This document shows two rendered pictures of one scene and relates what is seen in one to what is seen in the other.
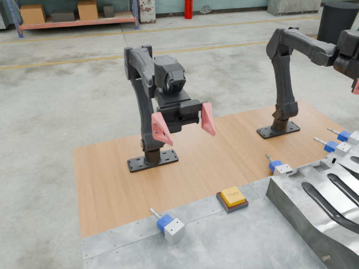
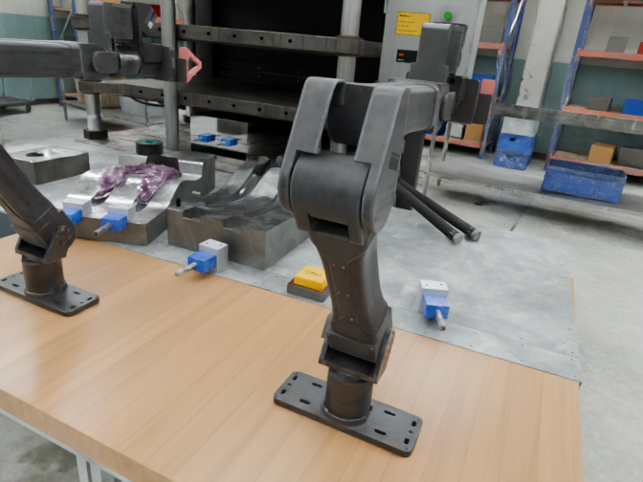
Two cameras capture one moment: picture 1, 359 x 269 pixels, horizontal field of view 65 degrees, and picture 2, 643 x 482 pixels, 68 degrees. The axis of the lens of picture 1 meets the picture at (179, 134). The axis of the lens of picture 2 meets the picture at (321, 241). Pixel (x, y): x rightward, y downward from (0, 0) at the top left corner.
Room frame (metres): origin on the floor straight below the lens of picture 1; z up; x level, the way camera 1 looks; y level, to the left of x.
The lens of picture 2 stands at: (1.24, 0.43, 1.26)
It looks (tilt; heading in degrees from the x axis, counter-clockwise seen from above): 22 degrees down; 224
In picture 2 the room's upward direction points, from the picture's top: 5 degrees clockwise
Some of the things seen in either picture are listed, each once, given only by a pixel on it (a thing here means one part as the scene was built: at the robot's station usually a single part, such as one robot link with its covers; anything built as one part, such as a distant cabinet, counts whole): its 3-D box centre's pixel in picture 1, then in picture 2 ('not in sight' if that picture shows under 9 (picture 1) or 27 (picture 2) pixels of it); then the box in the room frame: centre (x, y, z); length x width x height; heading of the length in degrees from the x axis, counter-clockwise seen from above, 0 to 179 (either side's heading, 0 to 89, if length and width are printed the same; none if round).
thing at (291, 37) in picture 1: (301, 52); (19, 78); (1.03, -0.46, 1.17); 0.30 x 0.09 x 0.12; 20
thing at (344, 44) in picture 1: (343, 48); (100, 36); (0.88, -0.52, 1.24); 0.12 x 0.09 x 0.12; 20
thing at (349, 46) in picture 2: not in sight; (255, 54); (-0.12, -1.39, 1.20); 1.29 x 0.83 x 0.19; 112
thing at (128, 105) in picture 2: not in sight; (144, 100); (-1.57, -5.59, 0.42); 0.60 x 0.42 x 0.33; 99
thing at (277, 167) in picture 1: (275, 165); (198, 263); (0.78, -0.36, 0.83); 0.13 x 0.05 x 0.05; 18
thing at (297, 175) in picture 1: (294, 178); (237, 229); (0.67, -0.39, 0.87); 0.05 x 0.05 x 0.04; 22
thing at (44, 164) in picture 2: not in sight; (47, 164); (0.80, -1.25, 0.84); 0.20 x 0.15 x 0.07; 22
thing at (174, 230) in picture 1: (164, 221); (435, 309); (0.52, 0.05, 0.83); 0.13 x 0.05 x 0.05; 43
